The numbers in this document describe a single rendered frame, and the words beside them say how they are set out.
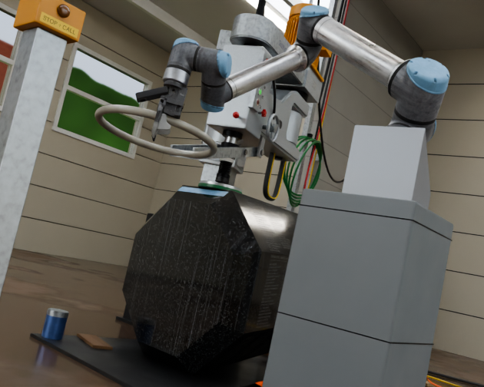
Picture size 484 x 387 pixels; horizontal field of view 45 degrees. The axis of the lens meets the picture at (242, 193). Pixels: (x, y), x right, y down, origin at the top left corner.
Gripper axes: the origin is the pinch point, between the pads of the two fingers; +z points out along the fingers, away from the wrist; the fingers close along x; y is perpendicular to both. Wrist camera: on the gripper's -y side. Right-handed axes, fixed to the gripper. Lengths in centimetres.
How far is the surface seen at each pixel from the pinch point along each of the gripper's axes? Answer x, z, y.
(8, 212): -60, 41, -22
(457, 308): 492, -12, 382
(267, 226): 66, 11, 58
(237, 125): 66, -32, 32
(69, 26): -64, -5, -21
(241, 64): 67, -62, 26
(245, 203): 65, 4, 45
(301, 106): 123, -71, 68
